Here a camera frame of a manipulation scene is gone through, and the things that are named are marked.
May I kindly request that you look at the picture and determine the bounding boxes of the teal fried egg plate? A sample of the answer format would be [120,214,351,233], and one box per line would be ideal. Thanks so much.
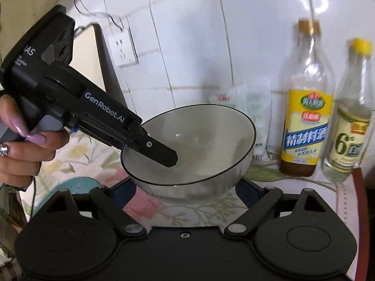
[36,177,101,211]

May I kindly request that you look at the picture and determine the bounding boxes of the white bowl with dark rim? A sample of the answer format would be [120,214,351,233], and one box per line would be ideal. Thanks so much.
[121,104,257,204]

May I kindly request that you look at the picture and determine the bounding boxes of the hand with pink nails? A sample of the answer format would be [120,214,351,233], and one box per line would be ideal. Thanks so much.
[1,95,69,188]

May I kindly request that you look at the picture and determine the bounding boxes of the beige cutting board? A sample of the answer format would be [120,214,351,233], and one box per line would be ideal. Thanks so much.
[70,23,127,106]

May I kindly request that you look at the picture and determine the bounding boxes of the floral tablecloth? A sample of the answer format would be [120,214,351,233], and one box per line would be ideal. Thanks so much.
[15,133,369,280]

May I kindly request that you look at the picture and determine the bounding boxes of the white seasoning packet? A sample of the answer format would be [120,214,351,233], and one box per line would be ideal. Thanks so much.
[209,82,272,161]

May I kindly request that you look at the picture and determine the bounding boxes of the white vinegar bottle yellow cap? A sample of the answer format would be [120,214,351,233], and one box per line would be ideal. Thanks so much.
[322,38,374,183]

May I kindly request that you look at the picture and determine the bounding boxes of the cooking wine bottle yellow label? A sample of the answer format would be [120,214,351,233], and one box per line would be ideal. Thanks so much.
[280,18,335,177]

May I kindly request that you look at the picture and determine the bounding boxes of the white wall socket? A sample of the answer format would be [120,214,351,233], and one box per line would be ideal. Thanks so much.
[108,29,139,68]

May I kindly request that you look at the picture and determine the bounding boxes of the black cable on wall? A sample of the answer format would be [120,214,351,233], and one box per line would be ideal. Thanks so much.
[72,0,125,33]

